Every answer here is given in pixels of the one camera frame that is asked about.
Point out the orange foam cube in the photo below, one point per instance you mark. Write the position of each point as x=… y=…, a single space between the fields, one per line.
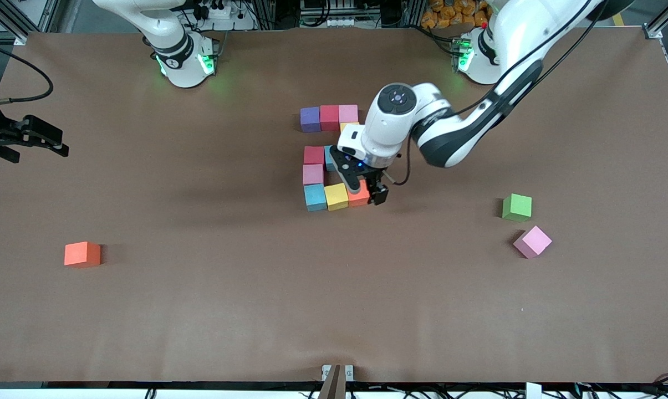
x=360 y=198
x=82 y=254

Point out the yellow foam cube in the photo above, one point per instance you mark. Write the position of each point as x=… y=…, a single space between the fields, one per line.
x=347 y=126
x=336 y=197

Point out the pink foam cube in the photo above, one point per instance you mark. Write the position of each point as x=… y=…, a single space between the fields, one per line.
x=313 y=174
x=532 y=242
x=348 y=113

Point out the blue foam cube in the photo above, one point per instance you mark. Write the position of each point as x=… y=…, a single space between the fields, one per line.
x=329 y=158
x=315 y=198

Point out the red foam cube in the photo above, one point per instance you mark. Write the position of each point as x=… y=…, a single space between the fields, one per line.
x=330 y=117
x=314 y=155

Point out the dark indigo foam cube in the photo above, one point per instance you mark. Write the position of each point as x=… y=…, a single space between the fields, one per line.
x=310 y=120

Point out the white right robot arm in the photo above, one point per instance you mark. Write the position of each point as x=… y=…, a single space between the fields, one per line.
x=170 y=44

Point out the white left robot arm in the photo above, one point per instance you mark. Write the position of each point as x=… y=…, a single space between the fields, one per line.
x=450 y=127

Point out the brown table mat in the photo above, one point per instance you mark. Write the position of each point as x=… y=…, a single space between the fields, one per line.
x=334 y=310

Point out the long white socket strip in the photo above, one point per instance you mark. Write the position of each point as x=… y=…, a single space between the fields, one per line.
x=339 y=22

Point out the green foam cube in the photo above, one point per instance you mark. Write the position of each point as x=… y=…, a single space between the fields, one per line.
x=516 y=207

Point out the orange bag heap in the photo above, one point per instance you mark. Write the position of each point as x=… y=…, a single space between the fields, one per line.
x=455 y=14

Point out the white power strip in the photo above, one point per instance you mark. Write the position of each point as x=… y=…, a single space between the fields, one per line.
x=223 y=14

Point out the white label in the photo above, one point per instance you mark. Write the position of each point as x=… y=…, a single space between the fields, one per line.
x=533 y=391

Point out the metal corner bracket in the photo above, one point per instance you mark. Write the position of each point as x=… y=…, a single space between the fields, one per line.
x=20 y=39
x=652 y=32

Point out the brown post with metal brackets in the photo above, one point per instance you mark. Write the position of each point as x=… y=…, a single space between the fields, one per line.
x=336 y=385

